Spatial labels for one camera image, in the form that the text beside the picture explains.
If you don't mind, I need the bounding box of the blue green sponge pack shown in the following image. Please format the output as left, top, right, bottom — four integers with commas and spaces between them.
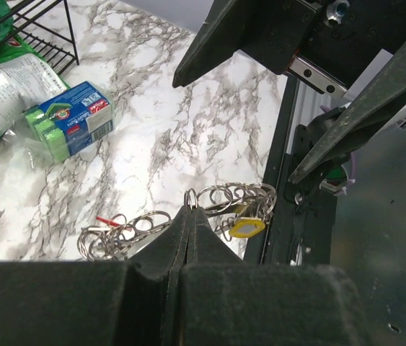
23, 81, 116, 163

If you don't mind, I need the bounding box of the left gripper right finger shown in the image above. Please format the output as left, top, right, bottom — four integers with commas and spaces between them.
172, 208, 365, 345

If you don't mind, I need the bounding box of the yellow key tag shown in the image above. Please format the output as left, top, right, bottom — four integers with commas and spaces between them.
229, 218, 265, 239

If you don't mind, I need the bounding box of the black wire rack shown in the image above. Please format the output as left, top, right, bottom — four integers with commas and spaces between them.
0, 1, 80, 76

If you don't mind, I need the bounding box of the green white snack bag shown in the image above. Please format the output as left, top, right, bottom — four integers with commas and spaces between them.
0, 36, 68, 138

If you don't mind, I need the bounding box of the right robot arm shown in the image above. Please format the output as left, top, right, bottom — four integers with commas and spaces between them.
172, 1, 406, 190

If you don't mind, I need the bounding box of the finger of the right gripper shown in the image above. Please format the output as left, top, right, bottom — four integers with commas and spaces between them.
289, 42, 406, 184
172, 0, 318, 87

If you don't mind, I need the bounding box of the red key tag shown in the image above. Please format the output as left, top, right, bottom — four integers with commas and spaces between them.
95, 216, 120, 227

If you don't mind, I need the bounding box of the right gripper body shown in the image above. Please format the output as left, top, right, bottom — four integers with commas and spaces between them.
288, 1, 406, 97

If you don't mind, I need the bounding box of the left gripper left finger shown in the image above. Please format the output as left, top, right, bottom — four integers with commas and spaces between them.
0, 207, 188, 345

